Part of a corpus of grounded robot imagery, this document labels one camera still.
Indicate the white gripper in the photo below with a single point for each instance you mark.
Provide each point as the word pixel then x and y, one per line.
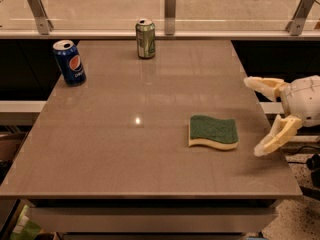
pixel 302 100

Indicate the green and yellow sponge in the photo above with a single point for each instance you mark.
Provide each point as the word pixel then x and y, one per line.
pixel 216 133

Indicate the green soda can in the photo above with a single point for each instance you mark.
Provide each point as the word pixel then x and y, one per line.
pixel 145 36

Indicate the blue Pepsi can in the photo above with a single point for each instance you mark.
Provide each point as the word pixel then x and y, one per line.
pixel 69 62

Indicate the white table drawer front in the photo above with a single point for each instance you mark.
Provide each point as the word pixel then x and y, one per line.
pixel 152 220

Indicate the glass barrier panel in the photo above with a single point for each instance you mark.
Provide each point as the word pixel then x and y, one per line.
pixel 191 15

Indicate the green packaging under table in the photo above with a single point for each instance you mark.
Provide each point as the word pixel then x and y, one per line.
pixel 25 229

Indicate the right metal bracket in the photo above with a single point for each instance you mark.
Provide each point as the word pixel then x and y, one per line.
pixel 296 25

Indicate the metal bracket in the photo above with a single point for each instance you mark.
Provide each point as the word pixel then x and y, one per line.
pixel 169 16
pixel 43 24
pixel 296 25

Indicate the middle metal bracket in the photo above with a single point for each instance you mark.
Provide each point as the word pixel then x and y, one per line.
pixel 169 16

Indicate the left metal bracket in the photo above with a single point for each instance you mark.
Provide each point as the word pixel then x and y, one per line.
pixel 43 24

